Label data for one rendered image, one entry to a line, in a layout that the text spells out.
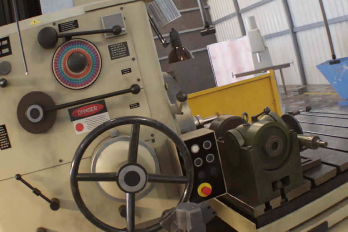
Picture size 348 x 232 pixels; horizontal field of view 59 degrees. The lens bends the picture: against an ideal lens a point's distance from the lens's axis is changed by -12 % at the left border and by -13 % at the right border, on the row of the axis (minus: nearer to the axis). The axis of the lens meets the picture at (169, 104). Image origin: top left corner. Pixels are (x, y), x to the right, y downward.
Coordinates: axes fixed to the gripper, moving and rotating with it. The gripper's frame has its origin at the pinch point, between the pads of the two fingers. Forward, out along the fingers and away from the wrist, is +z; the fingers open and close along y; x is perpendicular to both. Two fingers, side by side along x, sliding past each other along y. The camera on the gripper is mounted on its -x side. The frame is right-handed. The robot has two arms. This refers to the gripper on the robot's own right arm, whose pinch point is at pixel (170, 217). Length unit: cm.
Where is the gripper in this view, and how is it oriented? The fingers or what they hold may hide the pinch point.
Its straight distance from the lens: 109.3
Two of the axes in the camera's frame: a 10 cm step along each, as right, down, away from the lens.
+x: -7.3, 6.6, -2.0
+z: -2.9, -0.3, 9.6
